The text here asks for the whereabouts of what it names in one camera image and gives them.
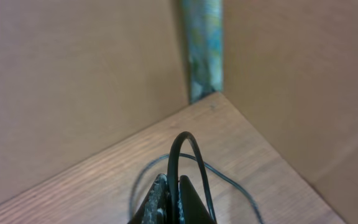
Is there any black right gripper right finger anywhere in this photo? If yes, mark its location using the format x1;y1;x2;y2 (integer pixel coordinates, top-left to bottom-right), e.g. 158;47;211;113
178;175;215;224

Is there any black USB cable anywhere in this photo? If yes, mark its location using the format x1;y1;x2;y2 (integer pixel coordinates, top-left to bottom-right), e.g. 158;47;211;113
128;131;265;224

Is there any teal patterned strip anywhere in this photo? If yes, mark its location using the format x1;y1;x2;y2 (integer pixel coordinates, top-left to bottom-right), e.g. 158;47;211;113
181;0;224;103

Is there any cardboard side panel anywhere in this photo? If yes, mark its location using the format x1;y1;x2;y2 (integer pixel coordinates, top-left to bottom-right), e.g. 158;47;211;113
223;0;358;223

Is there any cardboard back panel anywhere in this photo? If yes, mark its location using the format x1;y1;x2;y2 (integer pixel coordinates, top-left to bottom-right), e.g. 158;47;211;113
0;0;188;204

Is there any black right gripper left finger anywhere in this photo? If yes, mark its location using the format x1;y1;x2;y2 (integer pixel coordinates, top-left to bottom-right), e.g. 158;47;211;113
128;174;169;224

